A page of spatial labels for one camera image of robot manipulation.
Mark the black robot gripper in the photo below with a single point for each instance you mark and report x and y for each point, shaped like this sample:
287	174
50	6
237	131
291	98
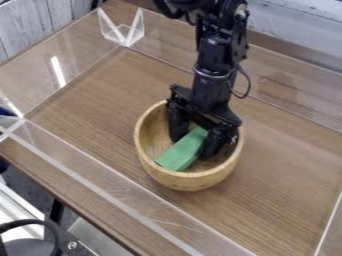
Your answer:
203	105

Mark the green rectangular block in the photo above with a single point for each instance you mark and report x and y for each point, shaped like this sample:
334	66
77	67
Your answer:
181	154

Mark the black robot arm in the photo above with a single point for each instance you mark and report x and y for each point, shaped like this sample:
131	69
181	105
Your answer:
220	34

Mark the brown wooden bowl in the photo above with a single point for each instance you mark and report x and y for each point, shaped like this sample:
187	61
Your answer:
152	141

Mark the black table leg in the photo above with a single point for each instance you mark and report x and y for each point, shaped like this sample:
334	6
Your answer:
56	211

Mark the metal plate with screw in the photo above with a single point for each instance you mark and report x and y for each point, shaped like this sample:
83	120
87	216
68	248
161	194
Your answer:
71	246

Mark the clear acrylic front wall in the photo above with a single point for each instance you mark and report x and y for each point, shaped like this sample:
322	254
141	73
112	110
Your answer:
131	214

